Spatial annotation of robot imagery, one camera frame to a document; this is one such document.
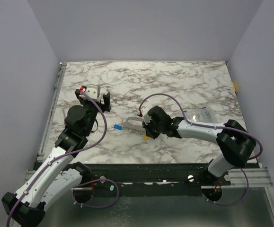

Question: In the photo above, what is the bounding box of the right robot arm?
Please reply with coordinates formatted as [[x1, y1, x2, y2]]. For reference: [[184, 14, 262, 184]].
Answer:
[[141, 106, 256, 185]]

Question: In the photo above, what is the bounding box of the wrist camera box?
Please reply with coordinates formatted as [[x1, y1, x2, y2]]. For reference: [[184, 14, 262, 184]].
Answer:
[[142, 113, 151, 125], [85, 84, 101, 102]]

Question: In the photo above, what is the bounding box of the metal keyring chain with plate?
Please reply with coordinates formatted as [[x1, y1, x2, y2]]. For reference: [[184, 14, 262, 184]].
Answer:
[[114, 116, 149, 140]]

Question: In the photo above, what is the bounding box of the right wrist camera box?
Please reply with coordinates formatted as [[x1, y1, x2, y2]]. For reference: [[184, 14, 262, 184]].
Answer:
[[142, 113, 151, 125]]

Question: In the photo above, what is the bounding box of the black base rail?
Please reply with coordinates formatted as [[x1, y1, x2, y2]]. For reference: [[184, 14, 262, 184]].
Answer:
[[65, 163, 230, 202]]

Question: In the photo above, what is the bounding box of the aluminium frame rail left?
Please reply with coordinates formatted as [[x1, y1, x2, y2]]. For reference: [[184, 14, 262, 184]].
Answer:
[[36, 62, 67, 162]]

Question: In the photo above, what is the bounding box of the aluminium frame rail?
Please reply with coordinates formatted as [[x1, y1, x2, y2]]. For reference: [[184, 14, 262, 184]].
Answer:
[[36, 62, 67, 162], [224, 168, 273, 188]]

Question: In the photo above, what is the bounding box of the aluminium frame rail front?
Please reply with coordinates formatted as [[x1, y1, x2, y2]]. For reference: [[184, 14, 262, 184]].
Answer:
[[224, 168, 273, 188]]

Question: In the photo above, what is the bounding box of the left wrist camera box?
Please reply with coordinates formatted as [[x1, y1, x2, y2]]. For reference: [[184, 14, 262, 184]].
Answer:
[[85, 84, 101, 102]]

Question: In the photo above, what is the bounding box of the clear plastic parts box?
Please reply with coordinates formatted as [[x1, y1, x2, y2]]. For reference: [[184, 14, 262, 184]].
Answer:
[[184, 107, 216, 123]]

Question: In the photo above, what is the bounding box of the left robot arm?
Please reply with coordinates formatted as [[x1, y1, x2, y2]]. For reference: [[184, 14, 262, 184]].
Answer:
[[1, 85, 111, 227]]

